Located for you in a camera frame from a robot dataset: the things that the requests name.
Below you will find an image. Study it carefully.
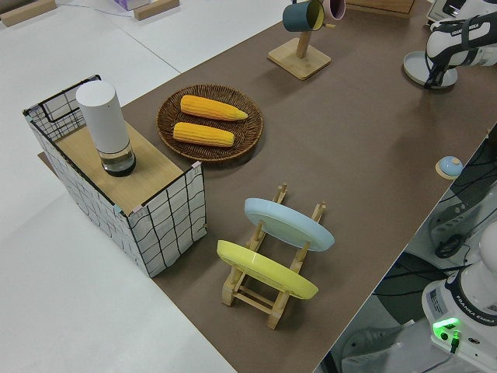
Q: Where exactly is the black cable bundle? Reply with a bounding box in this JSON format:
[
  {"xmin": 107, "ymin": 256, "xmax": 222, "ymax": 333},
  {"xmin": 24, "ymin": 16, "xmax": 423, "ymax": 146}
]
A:
[{"xmin": 426, "ymin": 131, "xmax": 497, "ymax": 269}]

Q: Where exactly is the purple box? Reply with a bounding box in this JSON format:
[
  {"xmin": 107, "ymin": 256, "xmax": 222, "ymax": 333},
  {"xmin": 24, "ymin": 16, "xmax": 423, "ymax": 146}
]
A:
[{"xmin": 113, "ymin": 0, "xmax": 151, "ymax": 12}]

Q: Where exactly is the yellow plate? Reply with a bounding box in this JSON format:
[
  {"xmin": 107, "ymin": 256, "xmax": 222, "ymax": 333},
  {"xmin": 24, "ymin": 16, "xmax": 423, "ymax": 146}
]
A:
[{"xmin": 216, "ymin": 239, "xmax": 320, "ymax": 301}]

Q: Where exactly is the pink mug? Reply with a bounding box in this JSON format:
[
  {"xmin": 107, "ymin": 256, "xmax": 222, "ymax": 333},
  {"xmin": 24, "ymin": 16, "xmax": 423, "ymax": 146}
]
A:
[{"xmin": 321, "ymin": 0, "xmax": 347, "ymax": 21}]

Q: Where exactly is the brown wicker basket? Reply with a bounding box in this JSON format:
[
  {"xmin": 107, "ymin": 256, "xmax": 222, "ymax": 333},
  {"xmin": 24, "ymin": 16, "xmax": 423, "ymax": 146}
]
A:
[{"xmin": 156, "ymin": 83, "xmax": 265, "ymax": 161}]

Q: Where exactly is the short yellow corn cob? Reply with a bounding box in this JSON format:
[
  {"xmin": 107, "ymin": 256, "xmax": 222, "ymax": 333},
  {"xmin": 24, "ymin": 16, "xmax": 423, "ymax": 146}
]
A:
[{"xmin": 172, "ymin": 121, "xmax": 236, "ymax": 148}]

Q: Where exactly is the blue call bell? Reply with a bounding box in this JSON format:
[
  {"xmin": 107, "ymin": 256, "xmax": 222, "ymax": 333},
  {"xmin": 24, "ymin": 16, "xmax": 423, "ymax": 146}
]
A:
[{"xmin": 434, "ymin": 155, "xmax": 463, "ymax": 180}]

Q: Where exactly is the wooden mug tree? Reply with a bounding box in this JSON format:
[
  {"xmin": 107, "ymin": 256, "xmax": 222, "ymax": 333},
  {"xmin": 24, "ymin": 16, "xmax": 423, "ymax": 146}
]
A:
[{"xmin": 267, "ymin": 19, "xmax": 336, "ymax": 82}]

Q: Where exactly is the dark teal mug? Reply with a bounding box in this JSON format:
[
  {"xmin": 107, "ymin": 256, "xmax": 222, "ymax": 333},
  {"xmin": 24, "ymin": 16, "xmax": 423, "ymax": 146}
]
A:
[{"xmin": 282, "ymin": 0, "xmax": 325, "ymax": 33}]

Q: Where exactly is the brown table mat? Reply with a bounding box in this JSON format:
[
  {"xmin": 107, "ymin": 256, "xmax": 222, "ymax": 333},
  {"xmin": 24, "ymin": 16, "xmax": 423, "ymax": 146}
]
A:
[{"xmin": 36, "ymin": 0, "xmax": 497, "ymax": 373}]

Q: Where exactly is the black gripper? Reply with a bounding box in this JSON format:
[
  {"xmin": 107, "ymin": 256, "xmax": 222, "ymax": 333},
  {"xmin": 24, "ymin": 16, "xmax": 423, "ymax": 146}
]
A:
[{"xmin": 424, "ymin": 49, "xmax": 444, "ymax": 89}]

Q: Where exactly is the black base cable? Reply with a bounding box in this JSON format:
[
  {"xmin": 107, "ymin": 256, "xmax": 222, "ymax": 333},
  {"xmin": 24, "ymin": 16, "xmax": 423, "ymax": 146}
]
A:
[{"xmin": 446, "ymin": 328, "xmax": 461, "ymax": 355}]

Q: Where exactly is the wooden block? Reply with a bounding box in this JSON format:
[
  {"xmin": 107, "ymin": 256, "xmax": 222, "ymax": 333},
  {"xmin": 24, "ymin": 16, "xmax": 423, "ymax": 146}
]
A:
[
  {"xmin": 0, "ymin": 0, "xmax": 57, "ymax": 28},
  {"xmin": 133, "ymin": 0, "xmax": 180, "ymax": 21}
]

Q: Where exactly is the gray plate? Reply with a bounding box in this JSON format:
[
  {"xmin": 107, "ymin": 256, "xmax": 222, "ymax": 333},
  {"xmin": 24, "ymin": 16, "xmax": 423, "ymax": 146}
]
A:
[{"xmin": 402, "ymin": 51, "xmax": 459, "ymax": 89}]

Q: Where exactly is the long yellow corn cob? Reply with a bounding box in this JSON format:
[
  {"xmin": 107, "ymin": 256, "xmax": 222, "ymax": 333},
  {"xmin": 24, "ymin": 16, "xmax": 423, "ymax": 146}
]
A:
[{"xmin": 180, "ymin": 95, "xmax": 249, "ymax": 122}]

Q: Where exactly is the large wooden box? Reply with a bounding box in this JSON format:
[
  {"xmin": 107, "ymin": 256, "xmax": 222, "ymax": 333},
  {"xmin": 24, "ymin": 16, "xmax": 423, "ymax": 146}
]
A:
[{"xmin": 344, "ymin": 0, "xmax": 416, "ymax": 19}]

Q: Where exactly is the wooden plate rack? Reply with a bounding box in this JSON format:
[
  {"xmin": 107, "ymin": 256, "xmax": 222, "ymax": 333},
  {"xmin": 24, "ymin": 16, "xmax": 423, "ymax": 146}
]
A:
[{"xmin": 221, "ymin": 182, "xmax": 328, "ymax": 330}]

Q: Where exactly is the light blue plate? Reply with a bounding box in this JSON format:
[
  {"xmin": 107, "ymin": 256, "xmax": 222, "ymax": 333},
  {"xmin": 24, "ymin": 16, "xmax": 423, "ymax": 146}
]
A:
[{"xmin": 244, "ymin": 197, "xmax": 335, "ymax": 253}]

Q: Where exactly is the white toaster oven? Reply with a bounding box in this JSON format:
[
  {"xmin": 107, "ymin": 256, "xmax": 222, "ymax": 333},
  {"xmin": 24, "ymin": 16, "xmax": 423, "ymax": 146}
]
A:
[{"xmin": 426, "ymin": 0, "xmax": 465, "ymax": 20}]

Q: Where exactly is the wire grid storage basket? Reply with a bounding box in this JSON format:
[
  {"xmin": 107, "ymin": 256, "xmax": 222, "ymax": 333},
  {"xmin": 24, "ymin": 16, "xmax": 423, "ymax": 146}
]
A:
[{"xmin": 22, "ymin": 73, "xmax": 207, "ymax": 279}]

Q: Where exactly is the white cylinder device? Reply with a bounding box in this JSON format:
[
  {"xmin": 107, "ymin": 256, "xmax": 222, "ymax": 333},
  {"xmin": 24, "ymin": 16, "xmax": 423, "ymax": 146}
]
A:
[{"xmin": 75, "ymin": 80, "xmax": 137, "ymax": 178}]

